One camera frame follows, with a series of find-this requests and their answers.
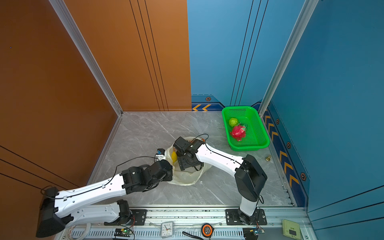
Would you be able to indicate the red dragon fruit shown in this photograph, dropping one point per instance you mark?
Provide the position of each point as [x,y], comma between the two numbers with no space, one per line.
[238,132]

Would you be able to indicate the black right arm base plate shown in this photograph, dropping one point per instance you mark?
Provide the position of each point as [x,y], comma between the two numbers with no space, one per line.
[236,217]

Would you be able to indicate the right green circuit board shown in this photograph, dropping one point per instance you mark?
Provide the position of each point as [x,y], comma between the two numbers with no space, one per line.
[252,233]

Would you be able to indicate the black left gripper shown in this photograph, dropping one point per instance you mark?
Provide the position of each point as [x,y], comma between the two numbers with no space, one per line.
[170,177]

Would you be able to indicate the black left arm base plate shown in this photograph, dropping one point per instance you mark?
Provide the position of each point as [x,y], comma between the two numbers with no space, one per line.
[137,218]

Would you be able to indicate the aluminium corner post right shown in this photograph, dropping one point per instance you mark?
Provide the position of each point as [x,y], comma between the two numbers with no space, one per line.
[292,43]

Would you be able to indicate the bumpy light green fruit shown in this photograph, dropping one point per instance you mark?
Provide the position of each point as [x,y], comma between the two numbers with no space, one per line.
[233,122]

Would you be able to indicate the green wall switch box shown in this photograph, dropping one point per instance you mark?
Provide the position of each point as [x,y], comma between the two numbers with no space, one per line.
[291,230]

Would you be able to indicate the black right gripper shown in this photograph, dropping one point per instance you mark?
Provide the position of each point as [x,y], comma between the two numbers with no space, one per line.
[183,165]

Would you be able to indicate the orange black tape measure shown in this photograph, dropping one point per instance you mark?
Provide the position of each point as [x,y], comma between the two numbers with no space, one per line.
[207,230]

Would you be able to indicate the left green circuit board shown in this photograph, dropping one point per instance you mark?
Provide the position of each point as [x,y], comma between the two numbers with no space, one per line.
[123,234]

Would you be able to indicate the yellow lemon fruit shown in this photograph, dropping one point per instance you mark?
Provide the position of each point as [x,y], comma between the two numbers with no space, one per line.
[174,157]

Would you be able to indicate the small white clock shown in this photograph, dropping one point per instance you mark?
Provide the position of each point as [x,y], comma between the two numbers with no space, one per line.
[167,229]

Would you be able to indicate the aluminium corner post left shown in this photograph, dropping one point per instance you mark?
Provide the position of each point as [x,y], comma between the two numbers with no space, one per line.
[74,32]

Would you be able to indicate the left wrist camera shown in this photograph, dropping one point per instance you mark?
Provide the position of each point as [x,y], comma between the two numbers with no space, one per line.
[160,154]

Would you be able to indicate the green plastic basket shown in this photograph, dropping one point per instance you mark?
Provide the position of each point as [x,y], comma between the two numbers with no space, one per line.
[256,134]

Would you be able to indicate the aluminium corner post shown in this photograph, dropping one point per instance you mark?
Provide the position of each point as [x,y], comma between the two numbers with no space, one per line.
[74,32]
[292,43]

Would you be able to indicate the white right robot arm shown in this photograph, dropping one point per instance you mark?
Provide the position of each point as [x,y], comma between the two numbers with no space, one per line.
[249,176]

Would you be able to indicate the aluminium front rail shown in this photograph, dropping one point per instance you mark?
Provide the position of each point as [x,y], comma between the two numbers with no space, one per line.
[188,221]

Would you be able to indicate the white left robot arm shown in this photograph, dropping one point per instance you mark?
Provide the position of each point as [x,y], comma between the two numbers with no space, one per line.
[63,209]

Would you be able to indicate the green circuit board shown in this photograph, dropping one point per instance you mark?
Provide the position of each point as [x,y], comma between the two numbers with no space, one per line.
[123,234]
[252,233]

